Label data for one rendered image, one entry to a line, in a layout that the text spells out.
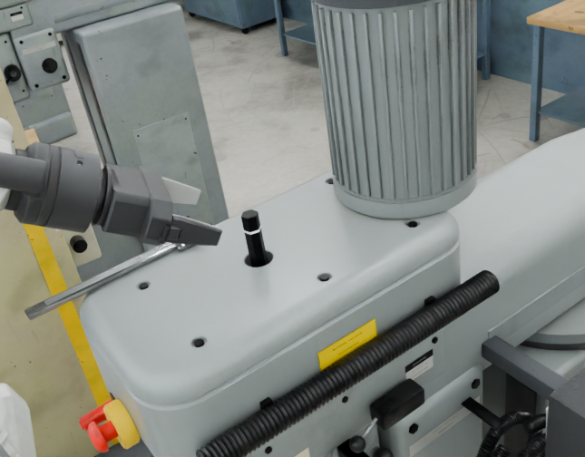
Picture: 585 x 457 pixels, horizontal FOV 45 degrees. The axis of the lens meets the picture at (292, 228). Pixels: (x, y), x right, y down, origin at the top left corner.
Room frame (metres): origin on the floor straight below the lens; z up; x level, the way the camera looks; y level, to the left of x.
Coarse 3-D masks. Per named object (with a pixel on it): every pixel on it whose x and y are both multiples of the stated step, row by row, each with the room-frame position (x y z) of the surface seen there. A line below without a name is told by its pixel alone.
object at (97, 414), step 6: (108, 402) 0.72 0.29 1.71; (96, 408) 0.71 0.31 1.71; (102, 408) 0.71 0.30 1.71; (90, 414) 0.70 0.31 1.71; (96, 414) 0.70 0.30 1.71; (102, 414) 0.70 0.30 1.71; (84, 420) 0.70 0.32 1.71; (90, 420) 0.70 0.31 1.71; (96, 420) 0.70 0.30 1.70; (102, 420) 0.70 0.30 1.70; (84, 426) 0.69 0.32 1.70
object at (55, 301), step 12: (144, 252) 0.79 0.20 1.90; (156, 252) 0.79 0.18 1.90; (168, 252) 0.79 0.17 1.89; (120, 264) 0.77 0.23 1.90; (132, 264) 0.77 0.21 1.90; (144, 264) 0.77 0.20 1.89; (96, 276) 0.75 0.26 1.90; (108, 276) 0.75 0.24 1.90; (120, 276) 0.75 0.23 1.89; (72, 288) 0.74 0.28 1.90; (84, 288) 0.73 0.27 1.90; (48, 300) 0.72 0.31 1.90; (60, 300) 0.71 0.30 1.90; (24, 312) 0.71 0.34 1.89; (36, 312) 0.70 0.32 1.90
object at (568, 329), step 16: (576, 304) 0.92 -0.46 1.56; (560, 320) 0.89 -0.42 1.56; (576, 320) 0.88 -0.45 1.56; (544, 336) 0.87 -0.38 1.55; (560, 336) 0.86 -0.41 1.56; (576, 336) 0.85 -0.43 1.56; (528, 352) 0.87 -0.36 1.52; (544, 352) 0.86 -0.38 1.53; (560, 352) 0.85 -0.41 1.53; (576, 352) 0.85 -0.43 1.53; (496, 368) 0.87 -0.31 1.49; (560, 368) 0.82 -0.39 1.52; (576, 368) 0.83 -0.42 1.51; (496, 384) 0.87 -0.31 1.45; (512, 384) 0.84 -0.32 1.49; (496, 400) 0.87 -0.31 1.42; (512, 400) 0.83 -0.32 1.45; (528, 400) 0.81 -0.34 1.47; (544, 400) 0.79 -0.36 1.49; (512, 432) 0.83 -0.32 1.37; (544, 432) 0.79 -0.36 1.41; (496, 448) 0.87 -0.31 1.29; (512, 448) 0.83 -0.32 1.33
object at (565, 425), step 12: (564, 384) 0.60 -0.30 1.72; (576, 384) 0.60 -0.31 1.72; (552, 396) 0.59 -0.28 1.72; (564, 396) 0.58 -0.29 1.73; (576, 396) 0.58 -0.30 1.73; (552, 408) 0.58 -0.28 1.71; (564, 408) 0.57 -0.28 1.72; (576, 408) 0.56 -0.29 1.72; (552, 420) 0.58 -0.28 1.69; (564, 420) 0.57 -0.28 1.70; (576, 420) 0.56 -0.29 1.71; (552, 432) 0.58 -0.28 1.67; (564, 432) 0.57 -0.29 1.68; (576, 432) 0.55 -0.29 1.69; (552, 444) 0.58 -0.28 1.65; (564, 444) 0.57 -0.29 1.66; (576, 444) 0.55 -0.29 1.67; (552, 456) 0.58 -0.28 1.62; (564, 456) 0.57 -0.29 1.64; (576, 456) 0.55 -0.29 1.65
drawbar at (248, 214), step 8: (248, 216) 0.74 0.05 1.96; (256, 216) 0.74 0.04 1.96; (248, 224) 0.73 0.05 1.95; (256, 224) 0.73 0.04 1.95; (248, 240) 0.74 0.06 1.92; (256, 240) 0.73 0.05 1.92; (248, 248) 0.74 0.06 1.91; (256, 248) 0.73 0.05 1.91; (264, 248) 0.74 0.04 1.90; (256, 256) 0.73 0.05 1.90; (264, 256) 0.74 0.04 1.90; (256, 264) 0.73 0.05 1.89; (264, 264) 0.73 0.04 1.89
